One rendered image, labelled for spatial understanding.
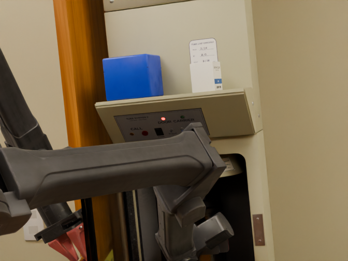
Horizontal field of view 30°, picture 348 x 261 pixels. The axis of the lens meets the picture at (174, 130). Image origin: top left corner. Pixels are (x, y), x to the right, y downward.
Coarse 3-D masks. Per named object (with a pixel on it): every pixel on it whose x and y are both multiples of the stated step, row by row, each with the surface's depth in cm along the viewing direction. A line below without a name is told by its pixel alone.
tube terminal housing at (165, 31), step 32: (224, 0) 139; (128, 32) 145; (160, 32) 144; (192, 32) 142; (224, 32) 140; (224, 64) 140; (256, 64) 149; (256, 96) 144; (256, 128) 140; (256, 160) 140; (256, 192) 141; (256, 256) 142
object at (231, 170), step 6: (222, 156) 147; (228, 156) 148; (234, 156) 150; (228, 162) 148; (234, 162) 149; (228, 168) 147; (234, 168) 148; (240, 168) 150; (222, 174) 146; (228, 174) 146; (234, 174) 147
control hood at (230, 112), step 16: (160, 96) 133; (176, 96) 132; (192, 96) 131; (208, 96) 130; (224, 96) 130; (240, 96) 129; (112, 112) 137; (128, 112) 137; (144, 112) 136; (208, 112) 134; (224, 112) 133; (240, 112) 133; (112, 128) 141; (208, 128) 138; (224, 128) 137; (240, 128) 137
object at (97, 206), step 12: (120, 192) 143; (84, 204) 117; (96, 204) 124; (108, 204) 132; (120, 204) 142; (84, 216) 117; (96, 216) 123; (108, 216) 131; (120, 216) 141; (84, 228) 117; (96, 228) 122; (108, 228) 130; (120, 228) 140; (96, 240) 122; (108, 240) 130; (120, 240) 139; (108, 252) 129; (120, 252) 138
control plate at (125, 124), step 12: (120, 120) 139; (132, 120) 138; (144, 120) 138; (156, 120) 137; (168, 120) 137; (180, 120) 137; (192, 120) 136; (204, 120) 136; (132, 132) 141; (168, 132) 140; (180, 132) 140
